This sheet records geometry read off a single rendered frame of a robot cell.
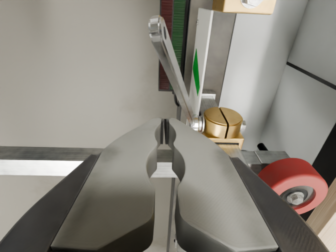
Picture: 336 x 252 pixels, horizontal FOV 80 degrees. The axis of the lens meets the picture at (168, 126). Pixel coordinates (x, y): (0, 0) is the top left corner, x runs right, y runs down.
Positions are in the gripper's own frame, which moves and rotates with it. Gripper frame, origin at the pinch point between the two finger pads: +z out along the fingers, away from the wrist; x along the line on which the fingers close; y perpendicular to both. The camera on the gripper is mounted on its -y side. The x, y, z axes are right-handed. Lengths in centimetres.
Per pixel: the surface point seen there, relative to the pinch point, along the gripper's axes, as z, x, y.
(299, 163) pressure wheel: 8.4, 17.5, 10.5
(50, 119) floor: 97, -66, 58
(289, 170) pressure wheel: 7.4, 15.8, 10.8
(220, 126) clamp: 10.0, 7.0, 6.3
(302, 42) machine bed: 32.3, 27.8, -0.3
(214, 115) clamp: 12.0, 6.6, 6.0
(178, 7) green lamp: 26.6, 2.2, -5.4
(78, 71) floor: 97, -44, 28
